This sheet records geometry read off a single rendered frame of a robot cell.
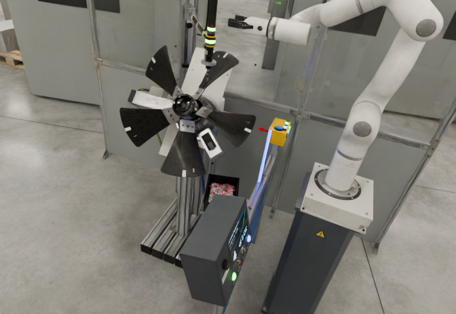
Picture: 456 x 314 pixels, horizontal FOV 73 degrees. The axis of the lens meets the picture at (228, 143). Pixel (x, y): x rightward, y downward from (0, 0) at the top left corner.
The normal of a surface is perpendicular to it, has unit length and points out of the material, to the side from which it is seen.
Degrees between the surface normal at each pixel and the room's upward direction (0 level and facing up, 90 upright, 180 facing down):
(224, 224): 15
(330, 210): 90
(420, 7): 51
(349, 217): 90
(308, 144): 90
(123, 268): 0
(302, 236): 90
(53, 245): 0
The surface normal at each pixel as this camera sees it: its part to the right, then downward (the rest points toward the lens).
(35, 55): -0.13, 0.54
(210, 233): -0.13, -0.87
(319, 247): -0.38, 0.47
